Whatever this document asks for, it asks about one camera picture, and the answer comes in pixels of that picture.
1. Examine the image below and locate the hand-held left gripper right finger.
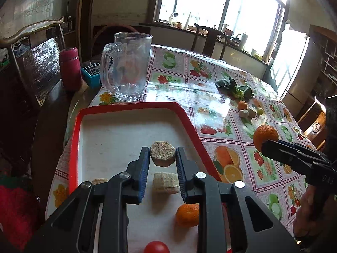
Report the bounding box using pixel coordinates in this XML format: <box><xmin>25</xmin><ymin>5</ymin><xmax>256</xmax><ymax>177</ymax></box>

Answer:
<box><xmin>175</xmin><ymin>146</ymin><xmax>301</xmax><ymax>253</ymax></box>

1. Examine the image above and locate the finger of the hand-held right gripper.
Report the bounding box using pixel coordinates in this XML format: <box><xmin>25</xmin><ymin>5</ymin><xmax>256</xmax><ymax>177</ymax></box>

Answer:
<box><xmin>276</xmin><ymin>140</ymin><xmax>329</xmax><ymax>163</ymax></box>
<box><xmin>261</xmin><ymin>140</ymin><xmax>315</xmax><ymax>175</ymax></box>

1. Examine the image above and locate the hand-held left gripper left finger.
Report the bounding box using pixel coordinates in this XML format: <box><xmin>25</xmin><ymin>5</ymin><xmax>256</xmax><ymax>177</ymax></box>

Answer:
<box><xmin>26</xmin><ymin>146</ymin><xmax>151</xmax><ymax>253</ymax></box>

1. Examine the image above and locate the red rimmed white tray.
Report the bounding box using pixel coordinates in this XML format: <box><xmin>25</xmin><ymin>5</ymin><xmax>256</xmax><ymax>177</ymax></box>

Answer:
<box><xmin>69</xmin><ymin>101</ymin><xmax>232</xmax><ymax>253</ymax></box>

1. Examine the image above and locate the red tomato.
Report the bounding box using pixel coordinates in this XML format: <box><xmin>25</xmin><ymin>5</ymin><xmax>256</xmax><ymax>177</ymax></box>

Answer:
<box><xmin>144</xmin><ymin>241</ymin><xmax>170</xmax><ymax>253</ymax></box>

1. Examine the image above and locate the person's right hand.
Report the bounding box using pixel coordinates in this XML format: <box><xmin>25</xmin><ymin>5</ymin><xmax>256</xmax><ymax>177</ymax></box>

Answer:
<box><xmin>293</xmin><ymin>183</ymin><xmax>328</xmax><ymax>239</ymax></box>

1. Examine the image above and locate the carved wooden chair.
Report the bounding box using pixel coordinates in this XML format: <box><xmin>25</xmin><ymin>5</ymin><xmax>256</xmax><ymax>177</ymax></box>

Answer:
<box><xmin>297</xmin><ymin>96</ymin><xmax>328</xmax><ymax>151</ymax></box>

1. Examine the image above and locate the beige refrigerator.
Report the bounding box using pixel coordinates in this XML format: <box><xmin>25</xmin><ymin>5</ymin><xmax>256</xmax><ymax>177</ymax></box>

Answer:
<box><xmin>280</xmin><ymin>28</ymin><xmax>323</xmax><ymax>108</ymax></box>

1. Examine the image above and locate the leafy green vegetable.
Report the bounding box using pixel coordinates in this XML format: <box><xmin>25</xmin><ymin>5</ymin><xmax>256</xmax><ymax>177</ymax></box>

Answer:
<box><xmin>215</xmin><ymin>78</ymin><xmax>255</xmax><ymax>99</ymax></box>

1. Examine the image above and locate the clear glass mug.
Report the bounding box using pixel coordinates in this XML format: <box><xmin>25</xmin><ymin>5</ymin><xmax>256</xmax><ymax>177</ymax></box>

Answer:
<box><xmin>100</xmin><ymin>32</ymin><xmax>153</xmax><ymax>102</ymax></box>

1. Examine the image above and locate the blue electronic device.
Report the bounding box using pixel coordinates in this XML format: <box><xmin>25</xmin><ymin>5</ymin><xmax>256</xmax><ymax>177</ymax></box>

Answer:
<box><xmin>80</xmin><ymin>63</ymin><xmax>102</xmax><ymax>87</ymax></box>

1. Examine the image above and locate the red thermos bottle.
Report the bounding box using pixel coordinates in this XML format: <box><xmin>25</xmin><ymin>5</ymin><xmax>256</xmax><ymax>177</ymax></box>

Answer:
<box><xmin>59</xmin><ymin>47</ymin><xmax>83</xmax><ymax>92</ymax></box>

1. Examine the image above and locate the red cloth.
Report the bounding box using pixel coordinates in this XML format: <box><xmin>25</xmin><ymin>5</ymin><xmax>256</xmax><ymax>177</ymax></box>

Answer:
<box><xmin>0</xmin><ymin>176</ymin><xmax>40</xmax><ymax>251</ymax></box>

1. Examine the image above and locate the dark wooden chair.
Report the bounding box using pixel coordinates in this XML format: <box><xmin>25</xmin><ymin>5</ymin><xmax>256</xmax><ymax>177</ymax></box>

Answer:
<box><xmin>194</xmin><ymin>23</ymin><xmax>232</xmax><ymax>60</ymax></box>

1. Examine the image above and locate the round back wooden chair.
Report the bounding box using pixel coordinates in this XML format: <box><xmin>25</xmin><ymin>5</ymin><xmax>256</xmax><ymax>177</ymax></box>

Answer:
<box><xmin>92</xmin><ymin>24</ymin><xmax>140</xmax><ymax>56</ymax></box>

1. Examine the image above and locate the silver foil bag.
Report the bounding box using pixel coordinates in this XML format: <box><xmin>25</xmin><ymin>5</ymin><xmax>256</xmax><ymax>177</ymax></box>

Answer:
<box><xmin>20</xmin><ymin>38</ymin><xmax>62</xmax><ymax>98</ymax></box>

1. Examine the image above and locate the curved back wooden chair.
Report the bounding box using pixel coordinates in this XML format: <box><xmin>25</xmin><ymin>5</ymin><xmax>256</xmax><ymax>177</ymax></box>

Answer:
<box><xmin>0</xmin><ymin>17</ymin><xmax>66</xmax><ymax>106</ymax></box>

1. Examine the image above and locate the wooden wall shelf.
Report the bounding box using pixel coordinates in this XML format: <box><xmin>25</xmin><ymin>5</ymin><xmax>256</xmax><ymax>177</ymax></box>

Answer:
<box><xmin>309</xmin><ymin>25</ymin><xmax>337</xmax><ymax>98</ymax></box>

